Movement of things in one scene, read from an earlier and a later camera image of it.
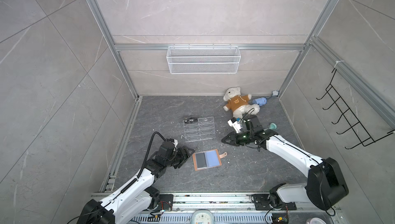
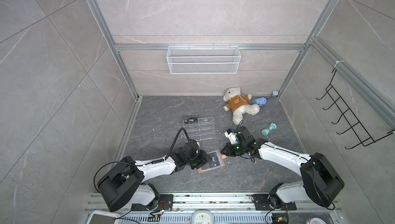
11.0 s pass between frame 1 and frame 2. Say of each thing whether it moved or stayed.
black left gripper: moved
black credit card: stayed
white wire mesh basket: stayed
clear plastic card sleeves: stayed
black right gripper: moved
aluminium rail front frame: stayed
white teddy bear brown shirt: stayed
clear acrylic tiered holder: stayed
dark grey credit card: moved
